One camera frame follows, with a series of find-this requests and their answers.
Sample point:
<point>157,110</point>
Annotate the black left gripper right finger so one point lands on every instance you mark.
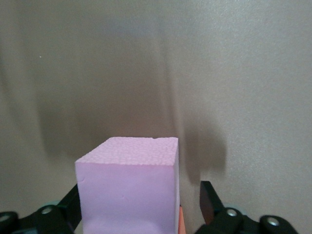
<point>231,221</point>

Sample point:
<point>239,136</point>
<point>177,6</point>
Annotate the brown table cover sheet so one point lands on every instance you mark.
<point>146,73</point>

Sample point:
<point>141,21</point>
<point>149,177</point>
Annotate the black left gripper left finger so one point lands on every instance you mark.
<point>48,219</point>

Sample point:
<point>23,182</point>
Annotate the orange foam cube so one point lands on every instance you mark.
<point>182,221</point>

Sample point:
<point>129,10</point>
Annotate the pink foam cube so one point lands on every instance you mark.
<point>126,190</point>

